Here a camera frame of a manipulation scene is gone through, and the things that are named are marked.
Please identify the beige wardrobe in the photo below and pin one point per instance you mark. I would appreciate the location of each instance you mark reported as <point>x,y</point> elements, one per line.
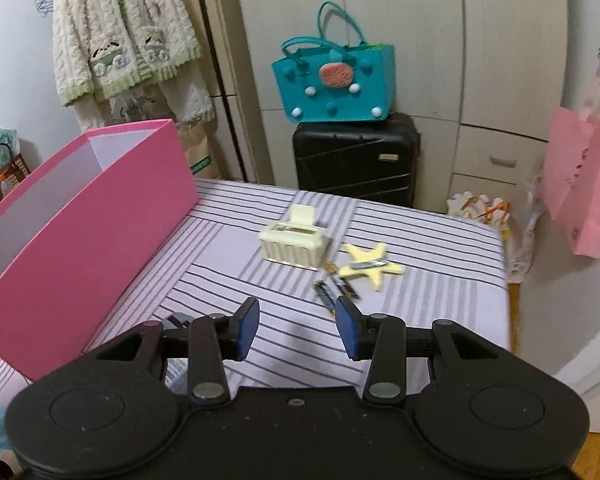
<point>480,35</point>

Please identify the orange white printed bag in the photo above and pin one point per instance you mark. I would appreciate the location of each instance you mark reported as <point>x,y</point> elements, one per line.
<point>480,210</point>

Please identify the yellow star hair clip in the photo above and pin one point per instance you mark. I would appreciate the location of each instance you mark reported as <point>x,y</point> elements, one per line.
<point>375,275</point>

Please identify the pink plastic bag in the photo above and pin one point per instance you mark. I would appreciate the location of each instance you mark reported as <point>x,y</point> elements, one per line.
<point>580,185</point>

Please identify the teal felt handbag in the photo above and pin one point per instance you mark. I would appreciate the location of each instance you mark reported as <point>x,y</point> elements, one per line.
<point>330,90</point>

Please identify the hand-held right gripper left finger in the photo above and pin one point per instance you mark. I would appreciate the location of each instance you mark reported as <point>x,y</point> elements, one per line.
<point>245,327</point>

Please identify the cream knitted cardigan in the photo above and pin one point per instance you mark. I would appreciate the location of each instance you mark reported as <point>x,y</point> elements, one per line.
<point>115,15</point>

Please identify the striped bed sheet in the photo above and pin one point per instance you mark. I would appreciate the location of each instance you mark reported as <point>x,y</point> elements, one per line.
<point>420,310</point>

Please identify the pink cardboard box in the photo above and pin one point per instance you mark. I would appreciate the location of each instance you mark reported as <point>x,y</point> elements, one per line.
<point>105,240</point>

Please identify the black yellow battery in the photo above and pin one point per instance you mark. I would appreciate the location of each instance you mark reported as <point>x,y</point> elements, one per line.
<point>346,287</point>
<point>325,296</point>

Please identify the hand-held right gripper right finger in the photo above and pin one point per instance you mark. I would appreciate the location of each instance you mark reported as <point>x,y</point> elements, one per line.
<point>347,327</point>

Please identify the brown gift bag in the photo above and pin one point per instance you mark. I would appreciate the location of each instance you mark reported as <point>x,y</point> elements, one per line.
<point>10,172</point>

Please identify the clear plastic bag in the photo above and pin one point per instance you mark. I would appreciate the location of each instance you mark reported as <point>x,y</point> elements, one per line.
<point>525,240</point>

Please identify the brown paper bag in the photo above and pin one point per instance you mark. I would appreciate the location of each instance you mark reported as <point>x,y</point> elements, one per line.
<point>197,150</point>

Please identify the cream ribbed storage box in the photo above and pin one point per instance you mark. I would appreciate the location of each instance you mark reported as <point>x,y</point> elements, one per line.
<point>292,245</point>

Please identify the black suitcase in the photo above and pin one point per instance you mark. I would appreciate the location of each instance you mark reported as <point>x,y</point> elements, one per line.
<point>350,160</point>

